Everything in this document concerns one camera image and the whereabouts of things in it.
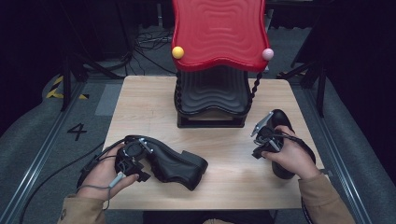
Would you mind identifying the bundle of black floor cables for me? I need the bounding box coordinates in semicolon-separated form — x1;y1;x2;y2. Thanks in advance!
123;27;177;77

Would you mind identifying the metal floor rail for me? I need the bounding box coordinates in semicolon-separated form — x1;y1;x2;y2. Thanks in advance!
0;81;89;224
298;83;374;224

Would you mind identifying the person's left hand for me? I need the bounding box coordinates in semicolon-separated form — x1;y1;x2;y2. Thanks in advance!
77;144;140;202

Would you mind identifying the person's right hand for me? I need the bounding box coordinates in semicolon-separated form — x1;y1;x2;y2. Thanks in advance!
261;124;321;181

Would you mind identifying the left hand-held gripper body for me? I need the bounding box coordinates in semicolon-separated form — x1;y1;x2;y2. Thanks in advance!
114;135;154;183

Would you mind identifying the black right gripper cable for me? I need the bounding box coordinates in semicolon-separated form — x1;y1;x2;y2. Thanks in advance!
274;132;318;224

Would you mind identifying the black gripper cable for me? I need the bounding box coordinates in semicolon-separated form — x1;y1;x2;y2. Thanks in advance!
18;139;126;224
274;132;318;224

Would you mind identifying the red and black shoe rack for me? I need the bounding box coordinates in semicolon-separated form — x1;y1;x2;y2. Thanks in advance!
170;0;276;130

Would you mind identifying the black metal stand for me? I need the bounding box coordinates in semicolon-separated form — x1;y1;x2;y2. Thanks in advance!
59;50;126;112
277;60;329;119

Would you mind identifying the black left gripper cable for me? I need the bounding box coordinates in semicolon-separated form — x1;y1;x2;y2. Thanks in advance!
18;139;126;224

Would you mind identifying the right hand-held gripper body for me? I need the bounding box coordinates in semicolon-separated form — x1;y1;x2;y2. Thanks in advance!
249;111;285;160

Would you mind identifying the grey cord with white plug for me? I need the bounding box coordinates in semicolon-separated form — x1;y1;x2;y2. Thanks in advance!
76;172;127;211

